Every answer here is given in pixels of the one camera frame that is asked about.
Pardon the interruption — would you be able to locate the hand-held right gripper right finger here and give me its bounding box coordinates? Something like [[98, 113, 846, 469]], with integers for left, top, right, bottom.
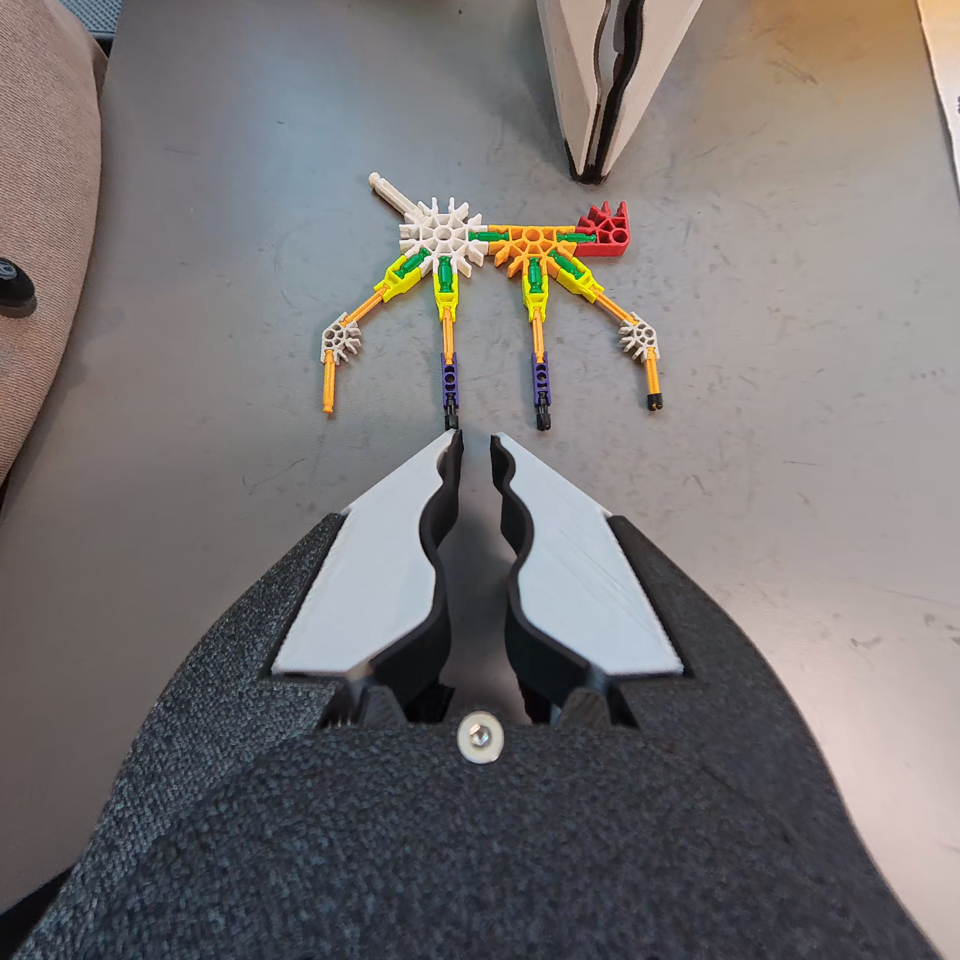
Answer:
[[489, 432, 685, 723]]

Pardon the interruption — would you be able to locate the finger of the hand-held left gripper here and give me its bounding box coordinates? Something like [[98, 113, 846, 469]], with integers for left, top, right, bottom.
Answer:
[[594, 0, 706, 183], [536, 0, 618, 183]]

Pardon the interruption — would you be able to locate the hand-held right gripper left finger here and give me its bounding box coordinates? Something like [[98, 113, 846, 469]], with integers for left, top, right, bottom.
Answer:
[[270, 431, 466, 720]]

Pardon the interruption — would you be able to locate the colourful rod-and-connector toy animal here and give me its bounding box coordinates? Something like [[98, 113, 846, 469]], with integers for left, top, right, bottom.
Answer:
[[318, 172, 667, 432]]

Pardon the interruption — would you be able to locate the white printed instruction sheet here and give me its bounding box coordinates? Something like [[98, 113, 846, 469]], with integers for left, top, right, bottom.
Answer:
[[916, 0, 960, 185]]

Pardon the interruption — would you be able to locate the black earbud with logo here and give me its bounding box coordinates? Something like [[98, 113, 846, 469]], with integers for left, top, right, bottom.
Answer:
[[0, 255, 37, 320]]

